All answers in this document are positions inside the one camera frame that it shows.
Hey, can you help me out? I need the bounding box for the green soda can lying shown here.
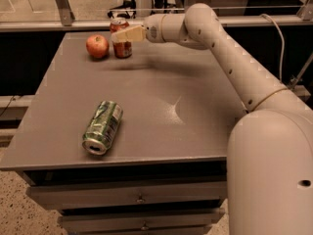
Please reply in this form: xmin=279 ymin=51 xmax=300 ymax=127
xmin=82 ymin=101 xmax=123 ymax=156

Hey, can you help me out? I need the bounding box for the grey drawer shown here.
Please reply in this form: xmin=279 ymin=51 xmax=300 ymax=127
xmin=59 ymin=209 xmax=224 ymax=233
xmin=26 ymin=178 xmax=227 ymax=210

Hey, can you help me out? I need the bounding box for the grey drawer cabinet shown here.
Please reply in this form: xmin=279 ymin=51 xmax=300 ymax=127
xmin=1 ymin=33 xmax=245 ymax=235

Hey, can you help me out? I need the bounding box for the white cable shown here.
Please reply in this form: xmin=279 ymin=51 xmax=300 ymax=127
xmin=259 ymin=13 xmax=286 ymax=82

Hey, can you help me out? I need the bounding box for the red apple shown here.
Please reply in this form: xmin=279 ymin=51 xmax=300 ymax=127
xmin=86 ymin=34 xmax=110 ymax=59

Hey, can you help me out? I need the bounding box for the top grey drawer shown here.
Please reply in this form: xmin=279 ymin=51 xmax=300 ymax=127
xmin=26 ymin=178 xmax=227 ymax=210

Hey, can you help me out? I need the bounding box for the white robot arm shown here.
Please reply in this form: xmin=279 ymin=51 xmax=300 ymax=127
xmin=112 ymin=4 xmax=313 ymax=235

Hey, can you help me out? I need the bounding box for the metal railing bar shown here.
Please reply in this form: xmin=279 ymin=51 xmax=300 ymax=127
xmin=0 ymin=15 xmax=313 ymax=33

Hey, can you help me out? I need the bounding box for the red coke can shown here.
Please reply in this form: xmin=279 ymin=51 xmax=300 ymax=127
xmin=110 ymin=18 xmax=132 ymax=59

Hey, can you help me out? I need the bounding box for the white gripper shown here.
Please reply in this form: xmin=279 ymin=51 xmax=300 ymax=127
xmin=112 ymin=14 xmax=165 ymax=43

